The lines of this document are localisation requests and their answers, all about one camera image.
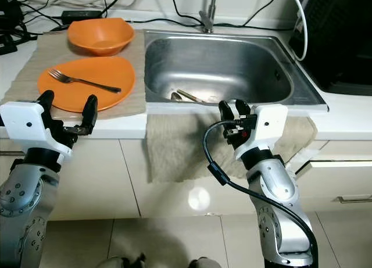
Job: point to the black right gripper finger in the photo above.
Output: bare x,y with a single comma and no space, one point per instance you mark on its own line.
243,109
227,113

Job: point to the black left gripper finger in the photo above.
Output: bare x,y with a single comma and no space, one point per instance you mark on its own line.
89,114
46,97

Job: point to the metal fork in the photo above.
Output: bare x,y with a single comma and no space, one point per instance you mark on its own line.
84,82

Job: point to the orange plate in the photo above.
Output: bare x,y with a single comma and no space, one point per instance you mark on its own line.
93,64

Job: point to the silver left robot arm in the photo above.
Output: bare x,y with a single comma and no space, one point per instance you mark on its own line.
23,210

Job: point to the beige linen cloth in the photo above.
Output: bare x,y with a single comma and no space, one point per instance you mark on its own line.
174,146
35,59

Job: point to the metal spoon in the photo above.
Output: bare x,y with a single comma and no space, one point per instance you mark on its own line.
189,95

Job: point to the stainless steel sink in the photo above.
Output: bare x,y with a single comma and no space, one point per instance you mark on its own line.
221,64

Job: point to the white glossy base cabinet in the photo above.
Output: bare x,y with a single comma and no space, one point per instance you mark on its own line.
110,181

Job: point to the black power strip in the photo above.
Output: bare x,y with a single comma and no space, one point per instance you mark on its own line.
7,44

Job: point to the orange bowl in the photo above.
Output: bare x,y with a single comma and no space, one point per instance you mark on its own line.
100,36

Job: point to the black power adapter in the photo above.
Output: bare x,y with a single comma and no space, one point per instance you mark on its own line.
81,16

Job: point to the black electronic device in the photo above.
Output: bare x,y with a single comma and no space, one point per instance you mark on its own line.
9,9

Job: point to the metal faucet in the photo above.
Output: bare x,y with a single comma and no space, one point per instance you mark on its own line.
209,15

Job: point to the black appliance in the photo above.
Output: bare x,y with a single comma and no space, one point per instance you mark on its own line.
343,41

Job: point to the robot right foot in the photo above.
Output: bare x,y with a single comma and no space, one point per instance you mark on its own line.
203,263

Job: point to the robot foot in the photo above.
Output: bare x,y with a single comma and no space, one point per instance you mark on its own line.
119,262
203,263

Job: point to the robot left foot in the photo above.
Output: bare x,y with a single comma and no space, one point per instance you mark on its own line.
119,262

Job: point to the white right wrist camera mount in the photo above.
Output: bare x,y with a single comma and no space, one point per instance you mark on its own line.
267,127

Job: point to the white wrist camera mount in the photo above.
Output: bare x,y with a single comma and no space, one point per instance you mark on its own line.
29,125
267,127

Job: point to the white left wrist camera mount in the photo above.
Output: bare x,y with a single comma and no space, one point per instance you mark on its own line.
29,125

